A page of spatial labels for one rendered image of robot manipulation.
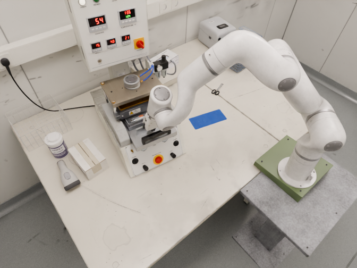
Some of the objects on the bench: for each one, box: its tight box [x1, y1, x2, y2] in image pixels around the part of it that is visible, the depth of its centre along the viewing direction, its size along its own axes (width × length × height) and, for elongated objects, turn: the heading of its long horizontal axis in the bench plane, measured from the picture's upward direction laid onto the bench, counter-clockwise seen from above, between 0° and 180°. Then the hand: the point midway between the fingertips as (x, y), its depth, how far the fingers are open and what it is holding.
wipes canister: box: [44, 132, 69, 160], centre depth 137 cm, size 9×9×15 cm
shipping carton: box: [67, 138, 109, 181], centre depth 136 cm, size 19×13×9 cm
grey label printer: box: [198, 16, 236, 48], centre depth 204 cm, size 25×20×17 cm
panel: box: [124, 125, 183, 177], centre depth 134 cm, size 2×30×19 cm, turn 118°
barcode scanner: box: [57, 160, 81, 191], centre depth 131 cm, size 20×8×8 cm, turn 38°
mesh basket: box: [4, 94, 73, 152], centre depth 149 cm, size 22×26×13 cm
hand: (152, 127), depth 123 cm, fingers closed, pressing on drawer
